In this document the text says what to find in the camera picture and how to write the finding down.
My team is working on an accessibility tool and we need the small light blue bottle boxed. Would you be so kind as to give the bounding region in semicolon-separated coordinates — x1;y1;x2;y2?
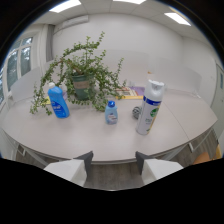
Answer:
104;100;119;126

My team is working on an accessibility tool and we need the blue detergent bottle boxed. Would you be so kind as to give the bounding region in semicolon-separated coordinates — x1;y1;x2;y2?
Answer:
47;82;71;119

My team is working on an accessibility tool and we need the orange chair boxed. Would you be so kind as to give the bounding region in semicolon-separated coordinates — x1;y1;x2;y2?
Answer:
192;145;222;166

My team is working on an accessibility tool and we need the small grey round object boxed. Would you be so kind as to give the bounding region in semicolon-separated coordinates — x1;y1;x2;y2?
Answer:
131;105;143;120

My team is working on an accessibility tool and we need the white aerosol spray can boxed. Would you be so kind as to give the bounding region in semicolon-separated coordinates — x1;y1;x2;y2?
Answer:
135;79;166;136

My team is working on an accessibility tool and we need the colourful book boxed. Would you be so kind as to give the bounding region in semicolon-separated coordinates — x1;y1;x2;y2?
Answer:
115;85;146;101

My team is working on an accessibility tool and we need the green potted plant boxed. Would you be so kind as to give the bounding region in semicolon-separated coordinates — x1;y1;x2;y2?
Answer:
29;31;128;117

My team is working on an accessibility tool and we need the white desk divider panel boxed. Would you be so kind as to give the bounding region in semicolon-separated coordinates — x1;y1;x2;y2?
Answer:
9;66;44;103
146;57;203;95

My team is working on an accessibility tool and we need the window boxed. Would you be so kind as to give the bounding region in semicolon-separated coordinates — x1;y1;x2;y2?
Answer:
0;35;34;105

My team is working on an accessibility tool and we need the ceiling light panel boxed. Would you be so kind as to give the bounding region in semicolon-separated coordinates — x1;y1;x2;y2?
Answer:
112;0;147;5
163;12;192;27
48;0;82;14

